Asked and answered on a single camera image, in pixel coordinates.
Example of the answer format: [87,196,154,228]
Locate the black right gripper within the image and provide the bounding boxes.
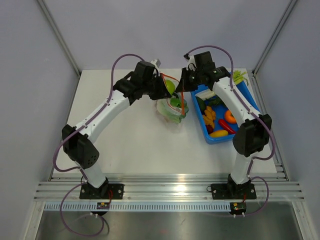
[176,67,203,93]

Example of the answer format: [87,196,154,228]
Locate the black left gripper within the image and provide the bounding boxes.
[142,73,172,101]

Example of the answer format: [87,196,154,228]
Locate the green apple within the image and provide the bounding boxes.
[165,80,176,95]

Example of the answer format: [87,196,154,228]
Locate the napa cabbage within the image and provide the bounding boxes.
[155,96,189,125]

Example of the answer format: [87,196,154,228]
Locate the clear zip bag orange zipper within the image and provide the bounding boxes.
[154,72,189,133]

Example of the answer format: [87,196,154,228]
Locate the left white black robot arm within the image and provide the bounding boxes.
[62,59,171,200]

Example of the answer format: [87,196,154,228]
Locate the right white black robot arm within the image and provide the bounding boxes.
[176,51,272,200]

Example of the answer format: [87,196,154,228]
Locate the dark green cucumber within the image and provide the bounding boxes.
[195,96,207,112]

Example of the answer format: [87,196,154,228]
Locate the light green leafy vegetable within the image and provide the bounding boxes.
[196,70,248,100]

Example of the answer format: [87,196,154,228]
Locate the orange ginger root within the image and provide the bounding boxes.
[202,106,216,129]

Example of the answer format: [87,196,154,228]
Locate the blue plastic bin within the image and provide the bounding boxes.
[191,77,260,145]

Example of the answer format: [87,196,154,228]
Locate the orange fruit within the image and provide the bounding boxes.
[224,110,237,124]

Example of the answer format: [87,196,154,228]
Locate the red chili pepper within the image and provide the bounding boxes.
[218,119,236,135]

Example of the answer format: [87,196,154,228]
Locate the dark purple fruit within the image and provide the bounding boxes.
[205,125,214,134]

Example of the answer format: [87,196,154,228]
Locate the yellow mango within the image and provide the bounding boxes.
[209,129,229,138]

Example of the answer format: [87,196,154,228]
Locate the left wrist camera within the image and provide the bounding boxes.
[150,58,161,69]

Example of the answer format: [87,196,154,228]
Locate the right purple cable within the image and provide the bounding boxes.
[184,45,277,217]

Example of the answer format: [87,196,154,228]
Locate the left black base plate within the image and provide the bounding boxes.
[79,183,124,200]

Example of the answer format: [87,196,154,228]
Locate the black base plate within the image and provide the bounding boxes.
[79,183,124,200]
[210,183,257,200]

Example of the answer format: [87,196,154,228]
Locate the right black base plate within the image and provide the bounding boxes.
[210,183,257,200]

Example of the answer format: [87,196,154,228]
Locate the aluminium rail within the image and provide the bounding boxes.
[33,173,305,202]

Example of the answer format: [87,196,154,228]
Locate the white slotted cable duct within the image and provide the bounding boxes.
[44,201,231,212]

